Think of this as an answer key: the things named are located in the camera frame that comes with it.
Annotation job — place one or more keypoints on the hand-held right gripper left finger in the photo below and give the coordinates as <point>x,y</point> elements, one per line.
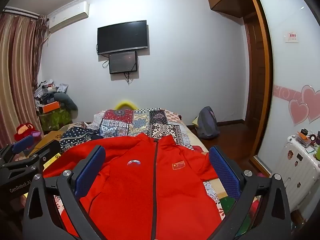
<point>89,172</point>

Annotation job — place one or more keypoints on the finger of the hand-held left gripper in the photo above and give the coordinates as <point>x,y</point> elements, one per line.
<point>22,143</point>
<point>48,148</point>

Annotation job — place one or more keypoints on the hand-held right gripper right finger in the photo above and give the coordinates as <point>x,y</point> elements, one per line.
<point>225,173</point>

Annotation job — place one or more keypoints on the red zip jacket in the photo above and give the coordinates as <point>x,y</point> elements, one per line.
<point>130,192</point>

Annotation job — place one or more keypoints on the cardboard box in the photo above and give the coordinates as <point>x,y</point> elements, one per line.
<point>50,136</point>

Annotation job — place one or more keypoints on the red plush toy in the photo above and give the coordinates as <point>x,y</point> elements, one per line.
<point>23,130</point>

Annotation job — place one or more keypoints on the yellow paper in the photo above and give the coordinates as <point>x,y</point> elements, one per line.
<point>51,162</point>

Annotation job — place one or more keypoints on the purple small item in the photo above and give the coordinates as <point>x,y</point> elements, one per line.
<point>36,134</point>

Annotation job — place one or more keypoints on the green patterned bag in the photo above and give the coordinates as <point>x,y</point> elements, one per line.
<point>55,120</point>

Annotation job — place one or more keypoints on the navy patterned cloth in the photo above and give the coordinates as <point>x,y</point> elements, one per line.
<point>77,136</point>

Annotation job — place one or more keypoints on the orange box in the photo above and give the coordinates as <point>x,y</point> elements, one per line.
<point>51,107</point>

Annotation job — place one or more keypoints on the grey bag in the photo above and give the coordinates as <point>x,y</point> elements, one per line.
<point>66,101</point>

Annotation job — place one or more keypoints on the pile of clutter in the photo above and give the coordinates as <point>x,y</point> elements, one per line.
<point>46,90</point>

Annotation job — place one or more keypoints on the white suitcase with stickers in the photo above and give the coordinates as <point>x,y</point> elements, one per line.
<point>292,172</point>

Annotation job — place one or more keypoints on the striped brown curtain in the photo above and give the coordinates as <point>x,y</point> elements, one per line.
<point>17,75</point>

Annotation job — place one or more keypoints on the patchwork patterned bed blanket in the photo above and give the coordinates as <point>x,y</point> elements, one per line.
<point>140,122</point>

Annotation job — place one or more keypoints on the clear plastic container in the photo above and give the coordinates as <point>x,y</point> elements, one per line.
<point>302,141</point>

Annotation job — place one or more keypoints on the black tape roll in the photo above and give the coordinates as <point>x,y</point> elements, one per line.
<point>312,138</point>

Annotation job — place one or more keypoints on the brown wooden door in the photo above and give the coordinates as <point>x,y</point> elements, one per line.
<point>256,75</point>

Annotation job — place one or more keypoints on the white wardrobe door with hearts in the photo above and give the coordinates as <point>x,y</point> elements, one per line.
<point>290,80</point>

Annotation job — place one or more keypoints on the white air conditioner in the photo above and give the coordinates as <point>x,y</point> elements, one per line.
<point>68,17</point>

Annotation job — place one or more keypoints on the white paper notice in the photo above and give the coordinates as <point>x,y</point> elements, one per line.
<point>291,36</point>

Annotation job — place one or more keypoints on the small black wall monitor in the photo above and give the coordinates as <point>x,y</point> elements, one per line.
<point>123,62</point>

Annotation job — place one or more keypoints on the black wall television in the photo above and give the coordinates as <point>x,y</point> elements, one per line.
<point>122,37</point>

